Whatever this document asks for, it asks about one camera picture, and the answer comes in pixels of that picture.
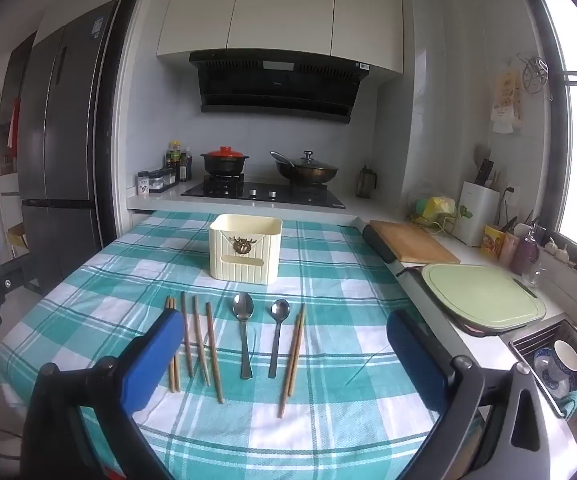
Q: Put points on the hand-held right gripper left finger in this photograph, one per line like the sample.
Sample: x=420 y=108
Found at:
x=153 y=360

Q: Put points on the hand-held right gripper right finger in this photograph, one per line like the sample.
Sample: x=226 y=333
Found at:
x=416 y=365

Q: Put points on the wooden chopstick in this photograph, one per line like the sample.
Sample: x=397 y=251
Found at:
x=296 y=347
x=201 y=340
x=171 y=380
x=290 y=365
x=214 y=352
x=177 y=377

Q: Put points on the large steel spoon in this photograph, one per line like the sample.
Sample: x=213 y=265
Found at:
x=243 y=307

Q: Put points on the cream ribbed utensil holder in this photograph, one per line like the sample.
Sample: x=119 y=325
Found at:
x=243 y=265

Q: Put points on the small steel spoon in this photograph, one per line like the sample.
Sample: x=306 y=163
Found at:
x=280 y=310

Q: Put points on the cardboard box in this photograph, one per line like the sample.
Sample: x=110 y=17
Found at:
x=17 y=242

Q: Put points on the teal checked tablecloth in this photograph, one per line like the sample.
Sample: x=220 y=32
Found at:
x=118 y=280

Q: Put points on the green cutting board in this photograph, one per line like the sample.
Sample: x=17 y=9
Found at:
x=483 y=300

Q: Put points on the steel kitchen sink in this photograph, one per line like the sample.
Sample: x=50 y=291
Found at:
x=528 y=342

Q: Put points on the wooden cutting board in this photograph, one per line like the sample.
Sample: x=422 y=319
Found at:
x=413 y=242

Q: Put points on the grey refrigerator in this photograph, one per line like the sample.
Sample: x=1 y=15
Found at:
x=63 y=160

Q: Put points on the blue white ceramic bowl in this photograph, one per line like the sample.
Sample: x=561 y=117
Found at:
x=543 y=367

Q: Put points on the red hanging cloth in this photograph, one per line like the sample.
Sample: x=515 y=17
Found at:
x=14 y=122

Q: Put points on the yellow printed packet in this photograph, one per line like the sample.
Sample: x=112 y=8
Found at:
x=493 y=241

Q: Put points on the pink packet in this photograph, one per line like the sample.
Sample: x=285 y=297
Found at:
x=508 y=251

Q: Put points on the clear drinking glass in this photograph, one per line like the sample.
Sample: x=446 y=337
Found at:
x=533 y=275

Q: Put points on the blue white ceramic cup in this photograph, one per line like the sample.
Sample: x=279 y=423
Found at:
x=567 y=357

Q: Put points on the purple pump soap bottle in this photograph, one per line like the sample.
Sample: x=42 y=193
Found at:
x=524 y=255

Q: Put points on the white knife holder box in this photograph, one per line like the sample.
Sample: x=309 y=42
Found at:
x=476 y=220

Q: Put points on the clear plastic bag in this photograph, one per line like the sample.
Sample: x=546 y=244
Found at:
x=433 y=208

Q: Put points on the teal dish rag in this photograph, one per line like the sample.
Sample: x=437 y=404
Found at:
x=572 y=402

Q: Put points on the white label spice jar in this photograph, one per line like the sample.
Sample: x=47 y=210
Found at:
x=143 y=183

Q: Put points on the black glass gas cooktop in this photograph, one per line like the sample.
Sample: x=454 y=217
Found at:
x=208 y=191

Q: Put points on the garlic bulb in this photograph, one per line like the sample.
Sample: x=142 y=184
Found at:
x=551 y=247
x=562 y=253

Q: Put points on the black lid spice jar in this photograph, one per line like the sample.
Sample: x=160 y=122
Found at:
x=156 y=181
x=169 y=177

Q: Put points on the dark glass french press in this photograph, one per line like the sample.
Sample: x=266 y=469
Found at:
x=366 y=183

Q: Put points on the dark soy sauce bottle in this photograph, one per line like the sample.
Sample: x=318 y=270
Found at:
x=185 y=167

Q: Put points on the green label sauce bottle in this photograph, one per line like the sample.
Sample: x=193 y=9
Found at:
x=172 y=155

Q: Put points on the black clay pot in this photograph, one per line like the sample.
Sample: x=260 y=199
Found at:
x=224 y=166

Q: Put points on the dark wok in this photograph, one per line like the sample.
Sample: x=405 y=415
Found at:
x=308 y=176

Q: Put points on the red pot lid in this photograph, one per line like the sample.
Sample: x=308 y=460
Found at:
x=224 y=152

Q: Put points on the glass wok lid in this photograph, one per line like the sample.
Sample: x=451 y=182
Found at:
x=308 y=162

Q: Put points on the black range hood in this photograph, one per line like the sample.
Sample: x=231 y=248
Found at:
x=273 y=90

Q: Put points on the black door frame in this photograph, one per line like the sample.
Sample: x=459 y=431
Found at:
x=118 y=110

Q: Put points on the hanging printed wall calendar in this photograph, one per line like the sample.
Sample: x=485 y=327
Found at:
x=506 y=100

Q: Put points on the white wall cabinets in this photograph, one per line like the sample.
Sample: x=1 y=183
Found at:
x=278 y=5

